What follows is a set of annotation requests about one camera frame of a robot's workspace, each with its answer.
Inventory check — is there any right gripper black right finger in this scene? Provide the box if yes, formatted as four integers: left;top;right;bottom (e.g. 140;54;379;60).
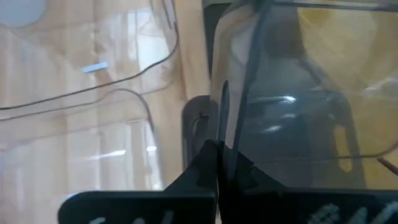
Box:
217;141;398;224

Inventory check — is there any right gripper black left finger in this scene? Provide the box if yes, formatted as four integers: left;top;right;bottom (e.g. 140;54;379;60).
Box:
57;139;218;224

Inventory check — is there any clear plastic basket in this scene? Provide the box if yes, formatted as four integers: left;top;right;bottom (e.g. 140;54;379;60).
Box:
0;0;182;224

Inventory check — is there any smoked dark plastic basket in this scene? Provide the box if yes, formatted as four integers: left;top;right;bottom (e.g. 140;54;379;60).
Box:
182;0;398;191

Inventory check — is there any white rectangular sticker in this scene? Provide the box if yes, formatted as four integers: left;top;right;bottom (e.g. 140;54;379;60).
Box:
81;61;109;74

